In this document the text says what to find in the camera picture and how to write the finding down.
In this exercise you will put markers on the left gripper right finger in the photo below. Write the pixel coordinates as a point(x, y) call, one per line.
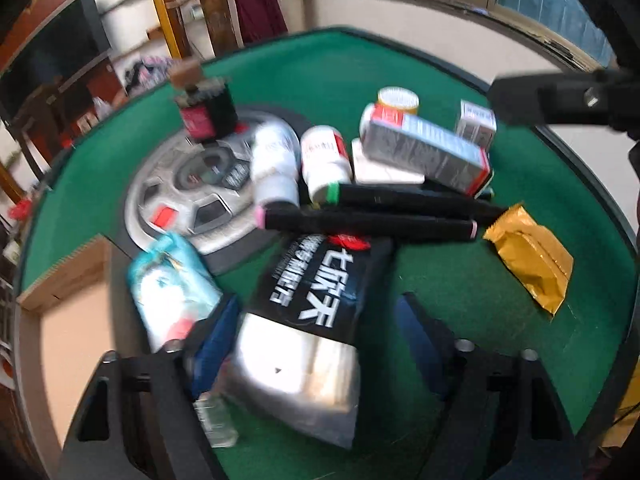
point(430, 342)

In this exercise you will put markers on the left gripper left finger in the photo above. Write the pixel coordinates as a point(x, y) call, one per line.
point(209, 342)

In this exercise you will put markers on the teal cartoon tissue pack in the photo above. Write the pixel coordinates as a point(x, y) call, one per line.
point(171, 288)

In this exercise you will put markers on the black silver snack pouch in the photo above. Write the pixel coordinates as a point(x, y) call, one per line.
point(295, 357)

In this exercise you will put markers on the gold foil packet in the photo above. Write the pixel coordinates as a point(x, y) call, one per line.
point(534, 256)

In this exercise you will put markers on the small white medicine box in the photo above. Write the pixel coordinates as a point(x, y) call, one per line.
point(476, 124)

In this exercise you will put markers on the black marker pink cap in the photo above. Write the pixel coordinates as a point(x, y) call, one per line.
point(403, 229)

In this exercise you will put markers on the black marker green cap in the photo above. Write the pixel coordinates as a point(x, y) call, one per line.
point(396, 200)

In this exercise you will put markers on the white square charger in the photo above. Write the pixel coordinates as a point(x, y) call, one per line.
point(368, 171)

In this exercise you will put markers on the red grey medicine box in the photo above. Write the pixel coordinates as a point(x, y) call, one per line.
point(409, 142)

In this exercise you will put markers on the yellow cap pill bottle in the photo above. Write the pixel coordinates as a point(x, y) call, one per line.
point(399, 99)

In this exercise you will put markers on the white pill bottle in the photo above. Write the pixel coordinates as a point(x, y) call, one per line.
point(275, 163)

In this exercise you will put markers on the white bottle red label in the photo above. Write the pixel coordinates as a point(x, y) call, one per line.
point(324, 160)

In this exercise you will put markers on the cardboard box tray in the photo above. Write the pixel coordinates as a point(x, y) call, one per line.
point(69, 317)

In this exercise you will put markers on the dark ink bottle cork stopper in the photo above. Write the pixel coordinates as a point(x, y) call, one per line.
point(205, 104)

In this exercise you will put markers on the pile of clothes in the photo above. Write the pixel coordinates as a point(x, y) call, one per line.
point(146, 73)

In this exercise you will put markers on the wooden armchair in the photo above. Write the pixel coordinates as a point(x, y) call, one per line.
point(219, 17)

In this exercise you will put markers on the black flat television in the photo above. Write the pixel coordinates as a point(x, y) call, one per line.
point(60, 49)

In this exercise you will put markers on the maroon cloth on chair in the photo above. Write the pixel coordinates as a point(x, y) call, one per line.
point(260, 20)

